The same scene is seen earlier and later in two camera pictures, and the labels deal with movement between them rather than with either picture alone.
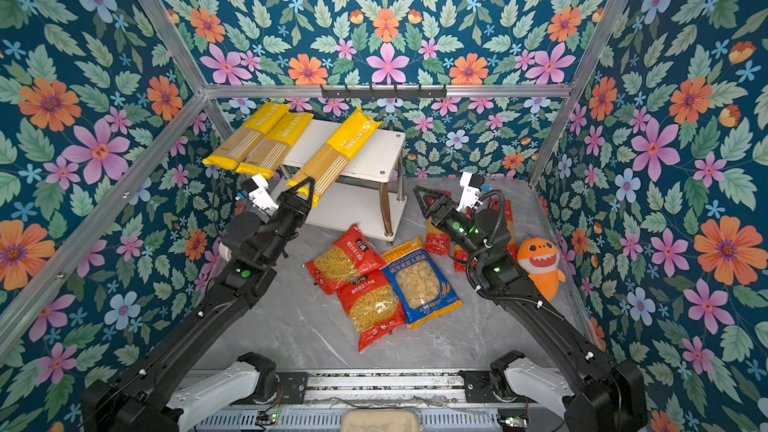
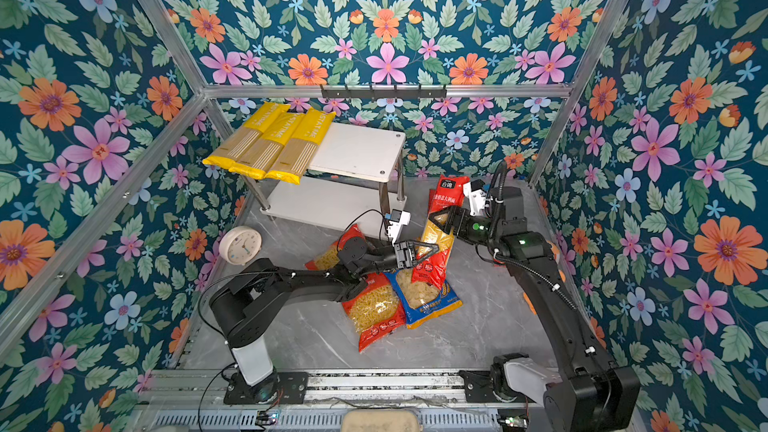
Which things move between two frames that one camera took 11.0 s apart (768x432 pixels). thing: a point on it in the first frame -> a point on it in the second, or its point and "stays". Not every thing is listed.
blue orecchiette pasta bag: x=422 y=288 stays
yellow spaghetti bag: x=231 y=153 stays
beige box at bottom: x=381 y=420 stays
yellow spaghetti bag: x=275 y=146 stays
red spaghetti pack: x=461 y=257 -> x=446 y=191
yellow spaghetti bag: x=328 y=161 -> x=294 y=159
